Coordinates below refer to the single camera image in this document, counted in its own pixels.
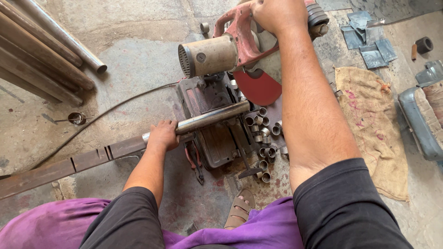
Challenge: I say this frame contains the person's right hand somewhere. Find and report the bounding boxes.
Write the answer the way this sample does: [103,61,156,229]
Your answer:
[250,0,309,37]

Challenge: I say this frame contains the person's left hand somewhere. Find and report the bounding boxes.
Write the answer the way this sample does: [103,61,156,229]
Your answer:
[147,120,181,152]

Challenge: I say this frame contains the red chop saw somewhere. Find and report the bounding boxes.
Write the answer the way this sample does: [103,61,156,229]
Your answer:
[175,0,329,180]

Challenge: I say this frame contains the long steel pipe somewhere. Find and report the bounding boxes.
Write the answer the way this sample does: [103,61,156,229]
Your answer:
[141,100,251,146]

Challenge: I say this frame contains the small metal cup with rod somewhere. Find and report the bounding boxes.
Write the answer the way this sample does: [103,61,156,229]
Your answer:
[54,111,95,126]

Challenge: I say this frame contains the pile of cut pipe rings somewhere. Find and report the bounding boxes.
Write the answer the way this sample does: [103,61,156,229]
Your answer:
[244,107,290,184]

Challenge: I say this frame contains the brown sandal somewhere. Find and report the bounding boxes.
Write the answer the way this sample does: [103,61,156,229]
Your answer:
[223,188,256,231]

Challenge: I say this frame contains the pile of grey sheet-metal pieces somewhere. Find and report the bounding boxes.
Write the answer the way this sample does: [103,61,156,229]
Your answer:
[341,10,398,70]

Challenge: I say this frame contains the shiny steel tube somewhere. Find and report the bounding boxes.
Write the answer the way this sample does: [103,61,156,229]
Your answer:
[15,0,108,74]

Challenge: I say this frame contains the rusty brown pipe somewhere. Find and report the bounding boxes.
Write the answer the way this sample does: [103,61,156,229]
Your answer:
[0,35,84,106]
[0,12,95,91]
[0,0,83,68]

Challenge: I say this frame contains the purple trousers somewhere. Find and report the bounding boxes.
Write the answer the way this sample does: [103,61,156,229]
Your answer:
[0,196,306,249]

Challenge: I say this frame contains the burlap sack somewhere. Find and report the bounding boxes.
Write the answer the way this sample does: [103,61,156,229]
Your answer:
[334,66,410,202]

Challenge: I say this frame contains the grey bent metal part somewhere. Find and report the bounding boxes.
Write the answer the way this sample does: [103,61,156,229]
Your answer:
[415,60,443,88]

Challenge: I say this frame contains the black shirt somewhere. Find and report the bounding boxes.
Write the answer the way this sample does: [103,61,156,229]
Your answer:
[79,158,414,249]

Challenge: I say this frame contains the grey seat with worn cushion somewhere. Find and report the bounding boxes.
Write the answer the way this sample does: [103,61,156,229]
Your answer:
[398,80,443,163]

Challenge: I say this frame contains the red-handled pliers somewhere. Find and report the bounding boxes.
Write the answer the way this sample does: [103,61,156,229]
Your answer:
[184,142,205,185]

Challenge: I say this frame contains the black power cable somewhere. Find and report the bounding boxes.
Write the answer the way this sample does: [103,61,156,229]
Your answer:
[29,81,183,171]

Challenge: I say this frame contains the rusty angle iron rail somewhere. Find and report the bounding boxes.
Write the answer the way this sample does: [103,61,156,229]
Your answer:
[0,135,149,201]

